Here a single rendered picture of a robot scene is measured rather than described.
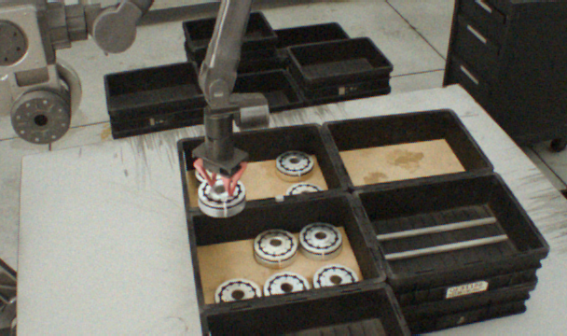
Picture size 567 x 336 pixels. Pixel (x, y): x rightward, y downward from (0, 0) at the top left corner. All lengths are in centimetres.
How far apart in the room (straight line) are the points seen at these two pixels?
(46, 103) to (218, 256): 54
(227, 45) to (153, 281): 72
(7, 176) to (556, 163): 275
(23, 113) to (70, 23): 41
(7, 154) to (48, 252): 173
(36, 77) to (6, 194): 176
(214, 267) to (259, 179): 34
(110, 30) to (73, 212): 88
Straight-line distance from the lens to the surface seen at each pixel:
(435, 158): 190
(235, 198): 140
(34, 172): 216
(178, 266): 174
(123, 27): 119
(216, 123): 128
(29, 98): 154
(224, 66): 125
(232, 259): 156
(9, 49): 122
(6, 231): 307
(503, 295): 160
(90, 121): 363
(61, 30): 120
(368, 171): 182
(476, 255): 164
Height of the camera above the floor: 196
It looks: 38 degrees down
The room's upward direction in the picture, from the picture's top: straight up
